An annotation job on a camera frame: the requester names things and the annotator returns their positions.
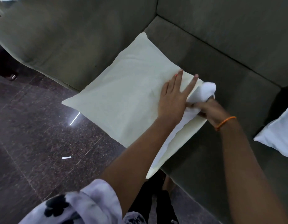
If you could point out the person's left hand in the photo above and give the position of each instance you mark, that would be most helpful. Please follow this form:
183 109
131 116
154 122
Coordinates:
172 104

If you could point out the grey-green sofa seat cushion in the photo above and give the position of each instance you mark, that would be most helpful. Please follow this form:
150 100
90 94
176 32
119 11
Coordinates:
228 74

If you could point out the person's left forearm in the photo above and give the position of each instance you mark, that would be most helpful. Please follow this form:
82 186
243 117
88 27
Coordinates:
139 160

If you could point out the metal sofa leg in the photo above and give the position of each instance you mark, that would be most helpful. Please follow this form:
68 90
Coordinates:
12 77

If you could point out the grey-green fabric sofa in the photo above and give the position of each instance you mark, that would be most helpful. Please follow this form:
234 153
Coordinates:
76 32

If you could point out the person's right forearm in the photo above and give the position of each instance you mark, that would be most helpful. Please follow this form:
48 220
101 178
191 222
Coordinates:
246 172

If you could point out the person's right hand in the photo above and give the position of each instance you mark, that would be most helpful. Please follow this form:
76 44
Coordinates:
212 111

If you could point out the white pillow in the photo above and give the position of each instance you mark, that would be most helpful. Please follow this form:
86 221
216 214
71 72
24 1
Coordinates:
279 137

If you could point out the black trousers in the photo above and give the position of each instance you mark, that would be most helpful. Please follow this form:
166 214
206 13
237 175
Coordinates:
158 207

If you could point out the person's right fingers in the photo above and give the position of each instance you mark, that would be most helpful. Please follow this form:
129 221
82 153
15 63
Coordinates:
193 106

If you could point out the person's left middle finger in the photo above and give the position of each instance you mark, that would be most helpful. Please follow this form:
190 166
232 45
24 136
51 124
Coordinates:
176 79

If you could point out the white black floral garment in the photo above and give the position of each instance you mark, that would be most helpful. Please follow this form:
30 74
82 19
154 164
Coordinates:
92 205

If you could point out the white pillow insert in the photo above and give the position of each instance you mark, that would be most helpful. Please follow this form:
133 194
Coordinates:
204 90

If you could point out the cream pillow cover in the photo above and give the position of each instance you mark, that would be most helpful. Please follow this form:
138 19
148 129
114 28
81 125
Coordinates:
125 90

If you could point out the grey-green sofa back cushion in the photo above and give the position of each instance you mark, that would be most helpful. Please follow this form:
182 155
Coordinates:
228 20

